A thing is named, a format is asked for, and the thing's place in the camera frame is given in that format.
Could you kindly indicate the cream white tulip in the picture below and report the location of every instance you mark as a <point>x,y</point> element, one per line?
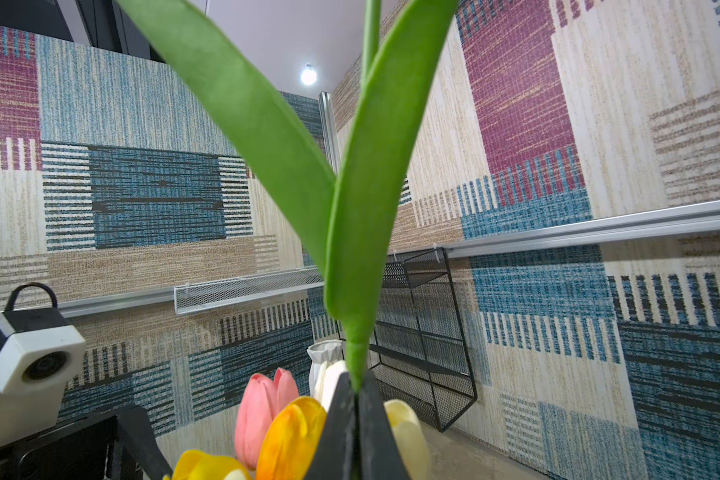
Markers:
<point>409,438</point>

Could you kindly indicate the orange yellow tulip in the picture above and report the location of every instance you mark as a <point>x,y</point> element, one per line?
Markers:
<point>292,440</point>

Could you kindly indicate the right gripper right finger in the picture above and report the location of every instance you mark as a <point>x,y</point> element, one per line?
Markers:
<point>378,456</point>

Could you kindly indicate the black wire shelf rack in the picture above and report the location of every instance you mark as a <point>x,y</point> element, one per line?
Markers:
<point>418,351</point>

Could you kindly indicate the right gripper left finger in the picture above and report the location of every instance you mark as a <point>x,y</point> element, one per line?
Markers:
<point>335,455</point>

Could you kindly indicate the white ribbed ceramic vase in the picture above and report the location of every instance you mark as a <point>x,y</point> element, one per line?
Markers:
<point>323,351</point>

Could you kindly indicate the pink tulip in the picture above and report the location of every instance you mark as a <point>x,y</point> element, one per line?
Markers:
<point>262,401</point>

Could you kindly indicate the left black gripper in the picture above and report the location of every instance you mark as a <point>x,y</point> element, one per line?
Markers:
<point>115,444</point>

